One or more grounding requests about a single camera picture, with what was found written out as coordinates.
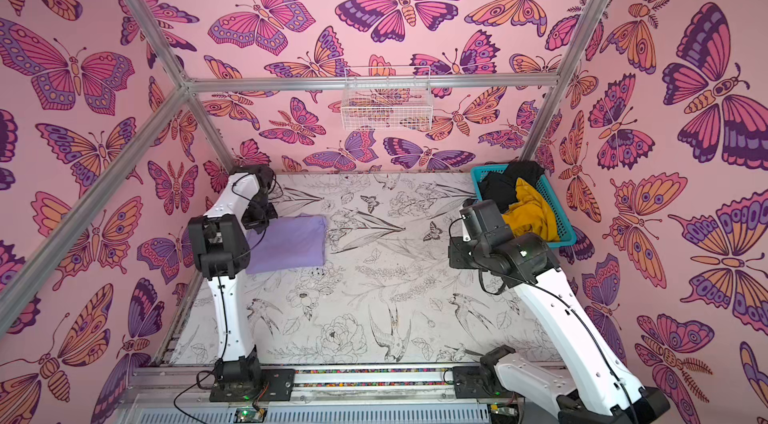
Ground teal plastic laundry basket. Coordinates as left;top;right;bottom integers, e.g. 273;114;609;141
470;163;577;248

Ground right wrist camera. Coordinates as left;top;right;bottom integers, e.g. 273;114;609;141
459;198;504;242

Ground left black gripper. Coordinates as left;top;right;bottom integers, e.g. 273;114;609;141
246;193;281;232

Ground lavender purple t-shirt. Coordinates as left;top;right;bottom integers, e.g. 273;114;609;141
245;214;328;275

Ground black t-shirt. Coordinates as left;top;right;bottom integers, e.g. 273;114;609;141
478;161;544;213

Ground aluminium frame horizontal bar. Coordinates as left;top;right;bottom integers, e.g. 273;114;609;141
186;74;559;94

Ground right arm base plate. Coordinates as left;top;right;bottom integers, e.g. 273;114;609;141
451;364;519;400

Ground mustard yellow t-shirt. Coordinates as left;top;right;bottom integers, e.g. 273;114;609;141
502;179;559;242

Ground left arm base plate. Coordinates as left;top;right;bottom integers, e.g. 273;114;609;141
209;368;296;403

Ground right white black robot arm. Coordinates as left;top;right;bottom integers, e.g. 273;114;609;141
449;200;670;423

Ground white wire wall basket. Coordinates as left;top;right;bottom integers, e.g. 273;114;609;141
338;66;434;132

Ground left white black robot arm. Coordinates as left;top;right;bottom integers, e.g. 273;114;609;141
187;164;277;393

